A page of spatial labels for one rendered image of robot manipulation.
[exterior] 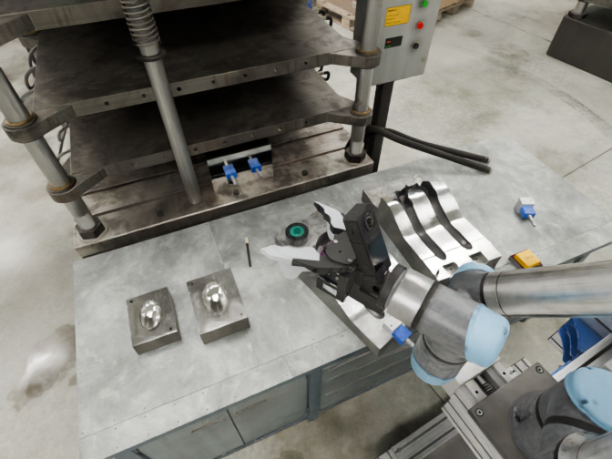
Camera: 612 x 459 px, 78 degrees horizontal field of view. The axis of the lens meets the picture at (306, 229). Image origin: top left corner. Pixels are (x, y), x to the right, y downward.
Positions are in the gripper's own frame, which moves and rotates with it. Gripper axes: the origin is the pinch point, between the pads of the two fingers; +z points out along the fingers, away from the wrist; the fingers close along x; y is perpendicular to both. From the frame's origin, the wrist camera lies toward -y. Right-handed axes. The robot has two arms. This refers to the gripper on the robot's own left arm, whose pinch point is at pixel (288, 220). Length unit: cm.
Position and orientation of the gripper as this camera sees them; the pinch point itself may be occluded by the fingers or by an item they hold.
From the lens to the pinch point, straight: 62.7
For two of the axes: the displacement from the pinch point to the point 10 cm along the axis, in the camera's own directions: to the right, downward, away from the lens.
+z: -8.2, -4.4, 3.8
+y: -0.8, 7.3, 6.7
